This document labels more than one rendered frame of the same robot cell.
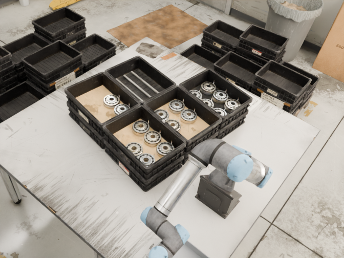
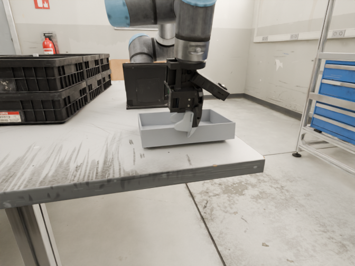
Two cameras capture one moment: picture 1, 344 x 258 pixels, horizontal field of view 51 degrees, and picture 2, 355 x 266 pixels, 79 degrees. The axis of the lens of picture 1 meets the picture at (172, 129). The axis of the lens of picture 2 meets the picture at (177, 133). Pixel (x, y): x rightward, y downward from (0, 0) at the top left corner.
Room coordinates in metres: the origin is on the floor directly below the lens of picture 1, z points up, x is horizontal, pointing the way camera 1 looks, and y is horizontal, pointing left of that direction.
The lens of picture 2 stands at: (0.31, 0.37, 0.96)
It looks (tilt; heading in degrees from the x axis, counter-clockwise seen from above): 21 degrees down; 313
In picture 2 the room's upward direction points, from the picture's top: straight up
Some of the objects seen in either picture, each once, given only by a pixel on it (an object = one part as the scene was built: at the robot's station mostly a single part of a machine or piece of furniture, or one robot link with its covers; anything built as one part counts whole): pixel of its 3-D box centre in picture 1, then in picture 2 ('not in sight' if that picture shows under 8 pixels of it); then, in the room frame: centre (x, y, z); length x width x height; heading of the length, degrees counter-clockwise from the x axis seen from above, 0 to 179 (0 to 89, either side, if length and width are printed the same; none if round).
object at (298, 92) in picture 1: (275, 96); not in sight; (2.51, -0.88, 0.37); 0.40 x 0.30 x 0.45; 57
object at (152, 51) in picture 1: (148, 49); not in sight; (2.50, 0.27, 0.71); 0.22 x 0.19 x 0.01; 57
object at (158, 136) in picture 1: (152, 136); not in sight; (1.42, 0.11, 0.86); 0.10 x 0.10 x 0.01
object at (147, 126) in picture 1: (141, 126); not in sight; (1.49, 0.19, 0.86); 0.10 x 0.10 x 0.01
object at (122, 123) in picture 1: (144, 141); (20, 74); (1.37, 0.15, 0.87); 0.40 x 0.30 x 0.11; 48
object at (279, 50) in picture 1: (258, 57); not in sight; (3.07, -0.76, 0.37); 0.42 x 0.34 x 0.46; 57
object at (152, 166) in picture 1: (144, 135); (17, 60); (1.37, 0.15, 0.92); 0.40 x 0.30 x 0.02; 48
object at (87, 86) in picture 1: (102, 103); not in sight; (1.64, 0.45, 0.87); 0.40 x 0.30 x 0.11; 48
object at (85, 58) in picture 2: (182, 112); (52, 57); (1.59, -0.05, 0.92); 0.40 x 0.30 x 0.02; 48
